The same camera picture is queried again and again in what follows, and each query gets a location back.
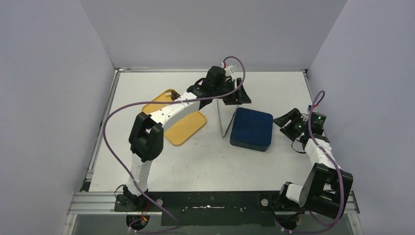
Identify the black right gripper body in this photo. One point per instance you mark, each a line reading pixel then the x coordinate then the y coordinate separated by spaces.
pixel 292 122

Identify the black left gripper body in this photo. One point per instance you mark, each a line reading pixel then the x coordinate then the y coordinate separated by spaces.
pixel 227 87

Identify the metal tweezers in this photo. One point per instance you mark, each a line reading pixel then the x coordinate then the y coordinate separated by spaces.
pixel 225 116

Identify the blue box lid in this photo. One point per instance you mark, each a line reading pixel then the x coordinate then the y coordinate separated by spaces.
pixel 251 129

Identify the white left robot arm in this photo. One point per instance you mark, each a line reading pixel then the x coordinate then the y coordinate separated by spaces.
pixel 146 137

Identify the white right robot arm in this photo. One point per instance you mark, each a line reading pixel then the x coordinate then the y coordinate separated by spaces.
pixel 327 186

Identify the yellow tray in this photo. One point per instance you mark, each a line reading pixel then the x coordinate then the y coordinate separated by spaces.
pixel 182 130

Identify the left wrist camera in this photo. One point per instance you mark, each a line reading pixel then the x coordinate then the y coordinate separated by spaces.
pixel 231 68

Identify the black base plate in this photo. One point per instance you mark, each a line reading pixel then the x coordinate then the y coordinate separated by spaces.
pixel 215 208

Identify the aluminium frame rail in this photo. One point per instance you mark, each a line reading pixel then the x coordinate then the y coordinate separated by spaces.
pixel 93 203

